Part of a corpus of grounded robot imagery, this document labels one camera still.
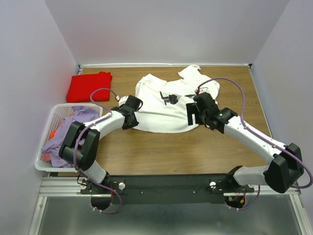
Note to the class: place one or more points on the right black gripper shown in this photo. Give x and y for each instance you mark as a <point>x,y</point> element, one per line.
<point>191,108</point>

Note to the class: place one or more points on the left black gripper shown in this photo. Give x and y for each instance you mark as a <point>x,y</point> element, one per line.
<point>134,123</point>

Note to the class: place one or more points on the white t-shirt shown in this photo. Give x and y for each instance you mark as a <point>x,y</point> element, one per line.
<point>164,103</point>

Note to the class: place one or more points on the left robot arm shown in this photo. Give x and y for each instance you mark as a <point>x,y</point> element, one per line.
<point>80,145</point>

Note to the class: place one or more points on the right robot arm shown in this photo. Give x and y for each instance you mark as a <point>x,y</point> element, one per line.
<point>283,162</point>

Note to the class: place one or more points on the lavender t-shirt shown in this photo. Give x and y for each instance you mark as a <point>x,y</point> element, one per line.
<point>81,114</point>

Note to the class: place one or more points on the folded red t-shirt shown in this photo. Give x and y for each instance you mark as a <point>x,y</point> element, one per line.
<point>82,86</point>

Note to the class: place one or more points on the white plastic laundry basket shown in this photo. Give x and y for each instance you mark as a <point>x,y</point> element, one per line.
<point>58,112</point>

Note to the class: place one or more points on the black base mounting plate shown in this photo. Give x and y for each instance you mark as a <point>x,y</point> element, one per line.
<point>164,189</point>

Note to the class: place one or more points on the orange pink garment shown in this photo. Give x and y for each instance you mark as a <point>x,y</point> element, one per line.
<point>50,150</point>

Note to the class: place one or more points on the aluminium rail frame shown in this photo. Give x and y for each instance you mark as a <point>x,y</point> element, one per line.
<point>201,204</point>

